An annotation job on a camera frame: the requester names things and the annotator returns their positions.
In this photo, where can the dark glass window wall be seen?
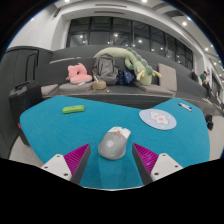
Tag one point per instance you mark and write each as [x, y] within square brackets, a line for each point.
[100, 33]

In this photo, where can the grey backpack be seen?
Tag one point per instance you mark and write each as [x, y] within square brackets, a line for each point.
[105, 69]

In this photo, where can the black bag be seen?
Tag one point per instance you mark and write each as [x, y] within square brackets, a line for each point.
[209, 122]

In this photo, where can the pink plush pillow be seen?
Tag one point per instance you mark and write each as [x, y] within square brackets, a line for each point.
[79, 77]

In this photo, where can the green rectangular case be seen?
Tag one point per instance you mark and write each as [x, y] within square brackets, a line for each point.
[73, 109]

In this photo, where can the white marker with blue cap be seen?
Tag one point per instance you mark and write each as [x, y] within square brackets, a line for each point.
[187, 107]

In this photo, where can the grey round seat cushion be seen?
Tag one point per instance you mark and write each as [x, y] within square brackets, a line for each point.
[71, 87]

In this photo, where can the green dragon plush toy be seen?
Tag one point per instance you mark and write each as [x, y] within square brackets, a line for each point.
[136, 63]

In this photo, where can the black suitcase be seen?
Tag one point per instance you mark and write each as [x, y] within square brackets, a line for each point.
[24, 100]

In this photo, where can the grey and white computer mouse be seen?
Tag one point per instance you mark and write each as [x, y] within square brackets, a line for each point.
[112, 145]

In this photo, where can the dark blue patterned bag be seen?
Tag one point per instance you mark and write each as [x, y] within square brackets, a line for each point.
[125, 77]

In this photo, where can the light grey seat cushion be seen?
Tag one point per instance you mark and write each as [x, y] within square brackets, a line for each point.
[48, 89]

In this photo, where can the tan woven hat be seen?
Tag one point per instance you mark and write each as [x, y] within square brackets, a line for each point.
[99, 85]

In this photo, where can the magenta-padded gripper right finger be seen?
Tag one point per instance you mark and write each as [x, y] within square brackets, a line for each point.
[163, 166]

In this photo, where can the grey upright square cushion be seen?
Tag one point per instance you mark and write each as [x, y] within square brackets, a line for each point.
[167, 77]

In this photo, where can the person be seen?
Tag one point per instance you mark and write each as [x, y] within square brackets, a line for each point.
[194, 75]
[205, 81]

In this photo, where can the grey tiered bench seating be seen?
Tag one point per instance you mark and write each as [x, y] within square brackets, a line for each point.
[126, 90]

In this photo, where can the ceiling lights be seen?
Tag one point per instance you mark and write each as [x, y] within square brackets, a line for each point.
[184, 23]

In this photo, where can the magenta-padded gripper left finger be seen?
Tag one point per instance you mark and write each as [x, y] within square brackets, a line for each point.
[60, 166]

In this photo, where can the grey flat square cushion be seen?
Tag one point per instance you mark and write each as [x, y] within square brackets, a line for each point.
[155, 89]

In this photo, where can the round pale blue mouse pad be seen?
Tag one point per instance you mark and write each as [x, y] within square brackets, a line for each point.
[157, 119]

